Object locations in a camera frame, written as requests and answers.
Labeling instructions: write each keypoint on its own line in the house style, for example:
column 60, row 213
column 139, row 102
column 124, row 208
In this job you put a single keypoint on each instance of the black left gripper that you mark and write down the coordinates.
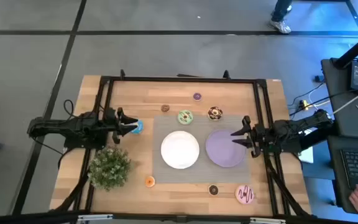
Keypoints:
column 113, row 124

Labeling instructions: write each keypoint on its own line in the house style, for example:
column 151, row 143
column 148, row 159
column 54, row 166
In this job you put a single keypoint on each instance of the blue frosted donut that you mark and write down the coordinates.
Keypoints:
column 139, row 129

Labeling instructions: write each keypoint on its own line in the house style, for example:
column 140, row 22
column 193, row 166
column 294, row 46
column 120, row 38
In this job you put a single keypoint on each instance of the yellow power plug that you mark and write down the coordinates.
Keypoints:
column 304, row 104

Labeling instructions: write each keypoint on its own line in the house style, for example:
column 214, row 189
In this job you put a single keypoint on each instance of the small orange donut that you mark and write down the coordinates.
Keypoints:
column 149, row 181

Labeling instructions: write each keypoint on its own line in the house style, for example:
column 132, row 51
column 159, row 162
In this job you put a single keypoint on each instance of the person's feet in sneakers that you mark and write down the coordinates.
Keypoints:
column 281, row 26

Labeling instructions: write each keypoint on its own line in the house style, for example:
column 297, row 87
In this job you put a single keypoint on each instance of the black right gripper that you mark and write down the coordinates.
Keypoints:
column 256, row 137

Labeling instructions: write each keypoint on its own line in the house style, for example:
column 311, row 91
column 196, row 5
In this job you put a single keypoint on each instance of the black desk with laptop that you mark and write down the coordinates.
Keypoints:
column 336, row 174

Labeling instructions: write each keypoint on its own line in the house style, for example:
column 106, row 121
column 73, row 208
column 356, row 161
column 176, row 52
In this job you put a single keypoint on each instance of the small brown donut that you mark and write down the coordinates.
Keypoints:
column 165, row 108

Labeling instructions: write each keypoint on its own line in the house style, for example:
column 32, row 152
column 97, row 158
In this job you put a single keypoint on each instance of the grey woven placemat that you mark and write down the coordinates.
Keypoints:
column 172, row 175

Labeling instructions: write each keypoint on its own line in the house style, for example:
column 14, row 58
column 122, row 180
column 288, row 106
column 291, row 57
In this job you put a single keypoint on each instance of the black desk with power supply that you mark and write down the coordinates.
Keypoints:
column 340, row 102

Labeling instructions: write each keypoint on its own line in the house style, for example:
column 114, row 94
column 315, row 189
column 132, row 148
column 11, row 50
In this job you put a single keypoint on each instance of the black frame clamp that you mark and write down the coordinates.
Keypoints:
column 226, row 75
column 122, row 74

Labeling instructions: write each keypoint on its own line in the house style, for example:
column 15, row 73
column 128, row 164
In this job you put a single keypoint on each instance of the silver metal bracket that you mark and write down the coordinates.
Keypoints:
column 267, row 221
column 95, row 217

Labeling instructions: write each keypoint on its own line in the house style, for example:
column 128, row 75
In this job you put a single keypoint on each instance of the white paper sheet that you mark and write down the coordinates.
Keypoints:
column 308, row 155

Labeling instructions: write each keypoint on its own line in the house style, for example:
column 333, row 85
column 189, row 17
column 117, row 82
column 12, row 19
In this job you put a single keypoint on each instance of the chocolate donut with sprinkles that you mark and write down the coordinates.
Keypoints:
column 214, row 113

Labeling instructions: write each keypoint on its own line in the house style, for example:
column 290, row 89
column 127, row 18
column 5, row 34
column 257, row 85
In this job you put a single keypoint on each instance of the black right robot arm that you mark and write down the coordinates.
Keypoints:
column 291, row 129

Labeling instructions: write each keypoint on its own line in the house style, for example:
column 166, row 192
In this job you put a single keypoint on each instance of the black aluminium table frame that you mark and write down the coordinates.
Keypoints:
column 182, row 79

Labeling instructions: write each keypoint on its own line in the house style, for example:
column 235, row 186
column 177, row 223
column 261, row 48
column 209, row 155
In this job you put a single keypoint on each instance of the black crossbeam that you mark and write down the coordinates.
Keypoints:
column 26, row 217

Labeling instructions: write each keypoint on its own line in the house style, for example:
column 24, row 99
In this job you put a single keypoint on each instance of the pink chocolate-drizzled donut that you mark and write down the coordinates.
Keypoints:
column 244, row 194

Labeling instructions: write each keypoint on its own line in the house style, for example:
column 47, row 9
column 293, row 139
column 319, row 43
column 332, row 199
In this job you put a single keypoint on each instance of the purple round plate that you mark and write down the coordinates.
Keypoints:
column 222, row 152

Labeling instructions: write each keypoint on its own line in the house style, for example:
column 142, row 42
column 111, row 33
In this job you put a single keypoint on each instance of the thin white rod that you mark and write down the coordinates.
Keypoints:
column 353, row 100

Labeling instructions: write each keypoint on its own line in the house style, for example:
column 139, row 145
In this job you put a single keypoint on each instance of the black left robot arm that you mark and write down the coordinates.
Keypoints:
column 73, row 126

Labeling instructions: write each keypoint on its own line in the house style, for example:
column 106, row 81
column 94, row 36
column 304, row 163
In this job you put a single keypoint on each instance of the small dark chocolate donut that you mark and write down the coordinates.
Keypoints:
column 213, row 190

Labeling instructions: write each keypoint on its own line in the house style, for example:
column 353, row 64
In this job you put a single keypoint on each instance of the white round plate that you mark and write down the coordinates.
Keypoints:
column 180, row 150

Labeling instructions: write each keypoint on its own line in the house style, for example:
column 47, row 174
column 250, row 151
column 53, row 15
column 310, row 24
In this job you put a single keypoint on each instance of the black diagonal pole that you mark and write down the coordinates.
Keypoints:
column 356, row 48

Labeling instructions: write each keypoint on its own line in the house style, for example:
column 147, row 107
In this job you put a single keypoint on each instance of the small purple donut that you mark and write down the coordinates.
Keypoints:
column 197, row 96

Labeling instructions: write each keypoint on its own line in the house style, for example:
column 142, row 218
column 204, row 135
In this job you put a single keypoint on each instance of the green artificial potted plant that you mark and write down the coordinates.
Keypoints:
column 109, row 168

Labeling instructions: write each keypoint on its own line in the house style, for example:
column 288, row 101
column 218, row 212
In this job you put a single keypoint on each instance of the small black power adapter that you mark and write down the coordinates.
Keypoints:
column 319, row 78

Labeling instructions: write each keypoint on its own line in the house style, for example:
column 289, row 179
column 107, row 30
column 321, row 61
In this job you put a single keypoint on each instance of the green chocolate-drizzled donut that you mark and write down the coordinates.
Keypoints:
column 185, row 117

